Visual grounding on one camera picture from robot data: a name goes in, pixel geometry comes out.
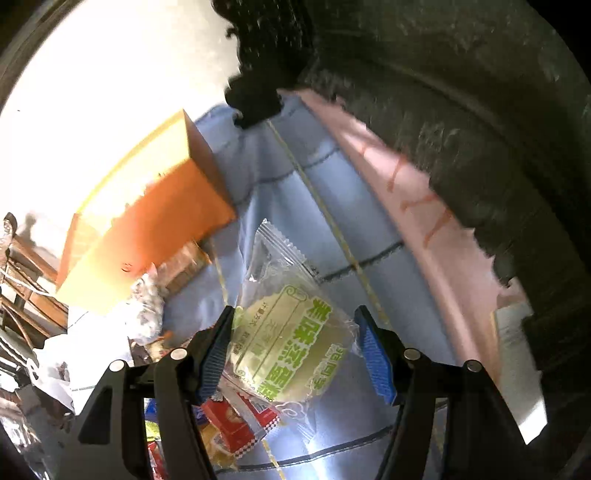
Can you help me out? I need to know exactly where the brown carved wooden chair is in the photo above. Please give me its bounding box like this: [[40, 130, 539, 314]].
[[0, 212, 70, 342]]

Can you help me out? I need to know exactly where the tan snack packet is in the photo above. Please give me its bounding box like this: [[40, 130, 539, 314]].
[[157, 240, 211, 296]]

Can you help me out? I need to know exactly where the red checked snack packet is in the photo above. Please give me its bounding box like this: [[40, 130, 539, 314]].
[[203, 392, 282, 457]]

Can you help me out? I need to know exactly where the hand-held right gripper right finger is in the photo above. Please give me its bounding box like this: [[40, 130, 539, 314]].
[[353, 305, 527, 480]]

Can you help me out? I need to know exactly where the pink cloth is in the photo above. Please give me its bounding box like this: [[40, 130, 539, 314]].
[[281, 88, 550, 444]]

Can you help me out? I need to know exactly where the dark carved wooden sofa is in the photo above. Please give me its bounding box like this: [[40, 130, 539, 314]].
[[210, 0, 591, 457]]

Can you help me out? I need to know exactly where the orange cardboard box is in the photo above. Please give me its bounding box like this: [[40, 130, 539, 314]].
[[55, 109, 237, 317]]

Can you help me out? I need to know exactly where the blue checked tablecloth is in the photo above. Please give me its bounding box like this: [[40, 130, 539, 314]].
[[65, 104, 458, 480]]

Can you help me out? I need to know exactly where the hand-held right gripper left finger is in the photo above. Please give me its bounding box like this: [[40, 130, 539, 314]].
[[59, 305, 236, 480]]

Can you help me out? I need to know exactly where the pale round pastry clear packet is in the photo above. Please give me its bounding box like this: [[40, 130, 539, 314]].
[[219, 219, 361, 416]]

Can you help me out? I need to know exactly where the clear packet of small balls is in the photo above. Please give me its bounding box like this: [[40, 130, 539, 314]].
[[129, 272, 167, 342]]

